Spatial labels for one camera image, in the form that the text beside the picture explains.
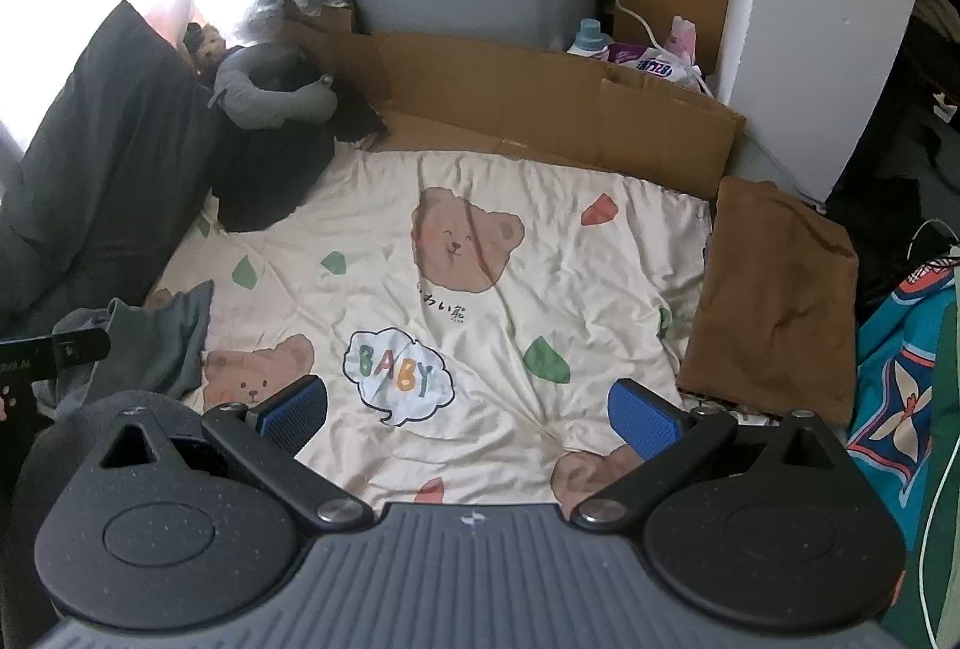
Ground white cabinet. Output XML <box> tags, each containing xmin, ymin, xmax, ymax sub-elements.
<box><xmin>716</xmin><ymin>0</ymin><xmax>938</xmax><ymax>204</ymax></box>

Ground black clothes pile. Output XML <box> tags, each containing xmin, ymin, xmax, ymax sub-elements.
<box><xmin>210</xmin><ymin>67</ymin><xmax>387</xmax><ymax>234</ymax></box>

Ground plush doll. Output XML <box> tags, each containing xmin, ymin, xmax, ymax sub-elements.
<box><xmin>182</xmin><ymin>22</ymin><xmax>226</xmax><ymax>87</ymax></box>

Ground dark green duvet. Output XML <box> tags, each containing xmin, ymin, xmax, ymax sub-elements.
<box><xmin>0</xmin><ymin>0</ymin><xmax>226</xmax><ymax>335</ymax></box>

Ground brown folded garment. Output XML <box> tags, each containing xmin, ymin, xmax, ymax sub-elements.
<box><xmin>675</xmin><ymin>176</ymin><xmax>860</xmax><ymax>414</ymax></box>

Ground cream bear print blanket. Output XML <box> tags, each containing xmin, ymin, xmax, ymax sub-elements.
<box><xmin>142</xmin><ymin>142</ymin><xmax>788</xmax><ymax>526</ymax></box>

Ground detergent bottle with teal cap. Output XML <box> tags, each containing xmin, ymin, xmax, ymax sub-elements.
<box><xmin>566</xmin><ymin>19</ymin><xmax>610</xmax><ymax>57</ymax></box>

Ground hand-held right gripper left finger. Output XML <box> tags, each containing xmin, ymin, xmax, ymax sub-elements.
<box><xmin>97</xmin><ymin>373</ymin><xmax>376</xmax><ymax>534</ymax></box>

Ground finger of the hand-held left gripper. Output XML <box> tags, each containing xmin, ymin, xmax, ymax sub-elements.
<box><xmin>52</xmin><ymin>328</ymin><xmax>113</xmax><ymax>371</ymax></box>

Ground dark clothes heap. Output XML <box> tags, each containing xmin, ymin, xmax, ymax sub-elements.
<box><xmin>825</xmin><ymin>0</ymin><xmax>960</xmax><ymax>320</ymax></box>

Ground green cloth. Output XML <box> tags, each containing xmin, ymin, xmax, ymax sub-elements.
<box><xmin>896</xmin><ymin>289</ymin><xmax>960</xmax><ymax>649</ymax></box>

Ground grey neck pillow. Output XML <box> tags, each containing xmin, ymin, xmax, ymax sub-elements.
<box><xmin>208</xmin><ymin>43</ymin><xmax>338</xmax><ymax>131</ymax></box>

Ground pink packet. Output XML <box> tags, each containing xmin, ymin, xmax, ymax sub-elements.
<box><xmin>664</xmin><ymin>16</ymin><xmax>702</xmax><ymax>68</ymax></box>

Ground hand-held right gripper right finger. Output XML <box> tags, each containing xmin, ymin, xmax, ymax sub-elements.
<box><xmin>574</xmin><ymin>379</ymin><xmax>856</xmax><ymax>534</ymax></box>

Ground flat cardboard sheet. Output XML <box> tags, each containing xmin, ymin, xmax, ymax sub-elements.
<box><xmin>281</xmin><ymin>11</ymin><xmax>747</xmax><ymax>200</ymax></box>

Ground teal printed cloth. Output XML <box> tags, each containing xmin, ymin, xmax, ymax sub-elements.
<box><xmin>847</xmin><ymin>259</ymin><xmax>960</xmax><ymax>530</ymax></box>

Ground light blue denim pants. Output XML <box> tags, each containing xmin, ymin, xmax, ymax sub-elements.
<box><xmin>34</xmin><ymin>280</ymin><xmax>216</xmax><ymax>411</ymax></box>

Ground purple and white refill bag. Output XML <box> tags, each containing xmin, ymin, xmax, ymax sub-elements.
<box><xmin>606</xmin><ymin>41</ymin><xmax>706</xmax><ymax>89</ymax></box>

